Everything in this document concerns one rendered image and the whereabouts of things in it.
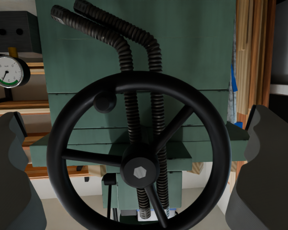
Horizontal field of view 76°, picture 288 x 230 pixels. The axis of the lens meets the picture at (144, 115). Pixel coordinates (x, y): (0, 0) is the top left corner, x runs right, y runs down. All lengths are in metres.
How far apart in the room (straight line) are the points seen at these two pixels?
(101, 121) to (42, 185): 3.29
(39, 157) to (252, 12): 1.79
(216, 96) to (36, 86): 2.93
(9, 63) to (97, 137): 0.24
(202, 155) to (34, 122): 3.01
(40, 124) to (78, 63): 2.86
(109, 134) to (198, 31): 0.32
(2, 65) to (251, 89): 1.73
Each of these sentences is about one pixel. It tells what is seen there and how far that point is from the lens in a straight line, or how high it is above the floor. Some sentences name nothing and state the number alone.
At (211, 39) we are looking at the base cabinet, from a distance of 0.48.
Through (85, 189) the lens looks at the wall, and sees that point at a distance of 3.57.
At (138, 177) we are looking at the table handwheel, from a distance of 0.29.
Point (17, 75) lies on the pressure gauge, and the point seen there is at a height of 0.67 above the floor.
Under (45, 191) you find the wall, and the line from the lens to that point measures 3.76.
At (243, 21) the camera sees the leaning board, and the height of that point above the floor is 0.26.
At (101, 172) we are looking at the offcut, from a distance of 0.53.
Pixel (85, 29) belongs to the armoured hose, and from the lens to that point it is 0.35.
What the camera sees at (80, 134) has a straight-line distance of 0.49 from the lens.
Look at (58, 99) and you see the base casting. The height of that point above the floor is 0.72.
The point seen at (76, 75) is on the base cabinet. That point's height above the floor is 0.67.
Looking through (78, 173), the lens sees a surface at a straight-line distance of 2.86.
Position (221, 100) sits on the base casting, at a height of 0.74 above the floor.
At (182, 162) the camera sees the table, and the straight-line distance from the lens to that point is 0.40.
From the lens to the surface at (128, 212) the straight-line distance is 0.51.
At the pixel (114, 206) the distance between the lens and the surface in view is 1.00.
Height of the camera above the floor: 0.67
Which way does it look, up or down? 12 degrees up
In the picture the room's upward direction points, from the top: 179 degrees clockwise
